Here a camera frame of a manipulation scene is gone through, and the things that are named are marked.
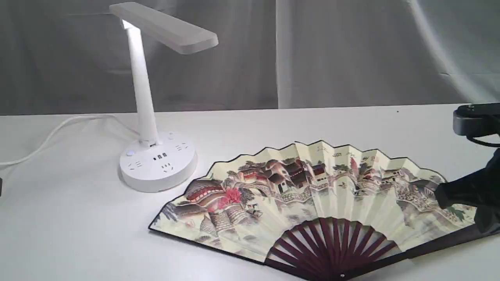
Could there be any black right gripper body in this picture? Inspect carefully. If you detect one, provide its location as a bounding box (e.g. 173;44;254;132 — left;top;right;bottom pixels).
475;149;500;233

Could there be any painted paper folding fan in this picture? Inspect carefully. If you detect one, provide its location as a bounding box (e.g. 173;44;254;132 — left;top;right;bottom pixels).
148;140;499;281

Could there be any white desk lamp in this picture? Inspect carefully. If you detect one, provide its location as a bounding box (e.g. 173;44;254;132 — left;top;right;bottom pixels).
109;2;219;193

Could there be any grey backdrop curtain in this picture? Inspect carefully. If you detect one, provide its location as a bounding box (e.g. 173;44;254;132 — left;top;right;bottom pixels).
0;0;500;115

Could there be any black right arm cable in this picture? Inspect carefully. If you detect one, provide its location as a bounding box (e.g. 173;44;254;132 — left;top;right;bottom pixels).
467;135;500;149

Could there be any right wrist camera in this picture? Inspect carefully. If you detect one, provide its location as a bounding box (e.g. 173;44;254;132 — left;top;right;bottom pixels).
452;103;500;138

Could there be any white power cable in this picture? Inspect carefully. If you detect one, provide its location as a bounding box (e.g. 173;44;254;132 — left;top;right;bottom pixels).
0;114;139;167

